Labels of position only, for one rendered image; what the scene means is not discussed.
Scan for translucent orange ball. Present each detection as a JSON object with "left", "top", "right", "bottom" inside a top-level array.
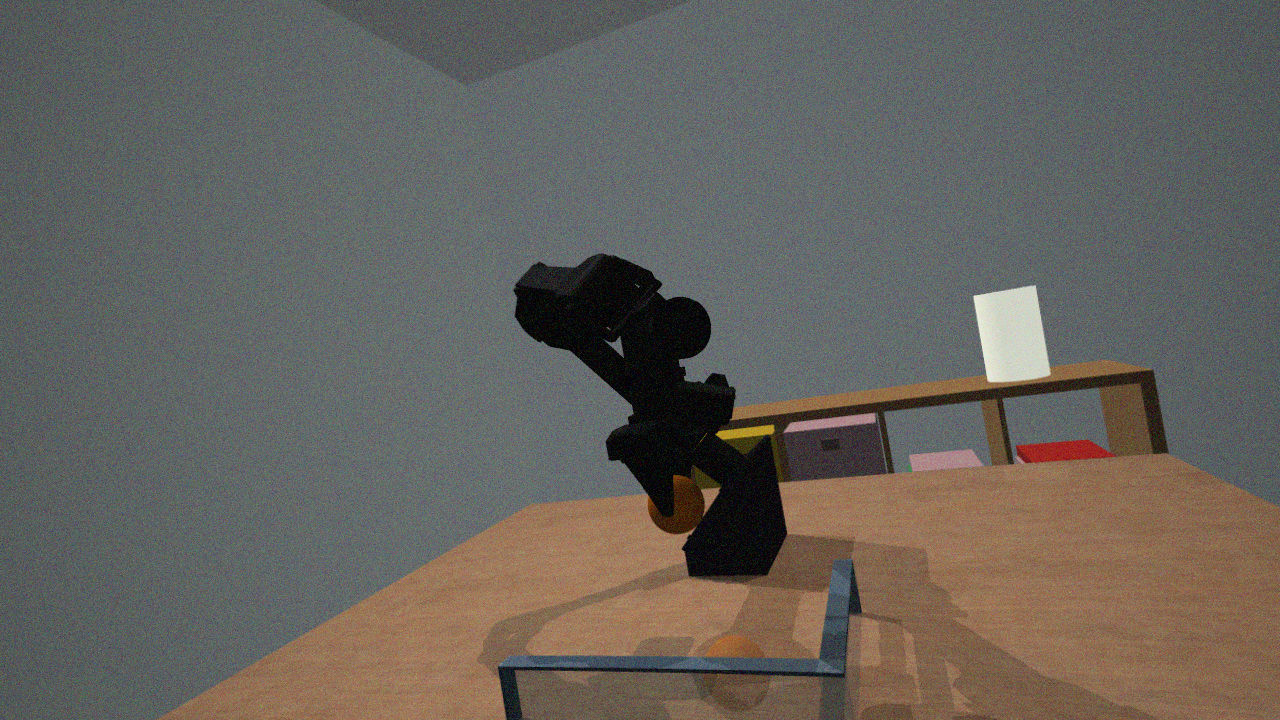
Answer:
[{"left": 707, "top": 635, "right": 765, "bottom": 659}]

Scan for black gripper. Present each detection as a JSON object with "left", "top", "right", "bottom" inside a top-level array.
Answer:
[{"left": 605, "top": 360, "right": 710, "bottom": 518}]

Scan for low clear corner walls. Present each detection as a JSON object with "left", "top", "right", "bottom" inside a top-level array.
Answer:
[{"left": 502, "top": 569, "right": 861, "bottom": 720}]

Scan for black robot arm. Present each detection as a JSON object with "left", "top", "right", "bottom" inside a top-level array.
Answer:
[{"left": 515, "top": 254, "right": 746, "bottom": 492}]

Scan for brown ball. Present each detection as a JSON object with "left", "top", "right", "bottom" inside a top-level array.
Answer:
[{"left": 648, "top": 475, "right": 705, "bottom": 536}]

